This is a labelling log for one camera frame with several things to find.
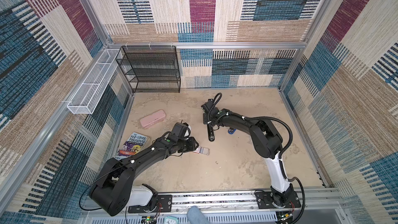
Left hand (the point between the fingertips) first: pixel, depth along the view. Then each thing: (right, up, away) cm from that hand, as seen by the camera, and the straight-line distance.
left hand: (198, 143), depth 85 cm
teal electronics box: (-11, -29, -17) cm, 35 cm away
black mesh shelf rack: (-33, +46, +25) cm, 62 cm away
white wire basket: (-50, +23, -15) cm, 57 cm away
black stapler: (+7, +4, +10) cm, 13 cm away
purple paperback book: (-38, -2, +6) cm, 38 cm away
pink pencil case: (-30, +12, +17) cm, 36 cm away
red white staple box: (0, -5, +4) cm, 6 cm away
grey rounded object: (-1, -27, -17) cm, 32 cm away
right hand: (+7, +12, +15) cm, 20 cm away
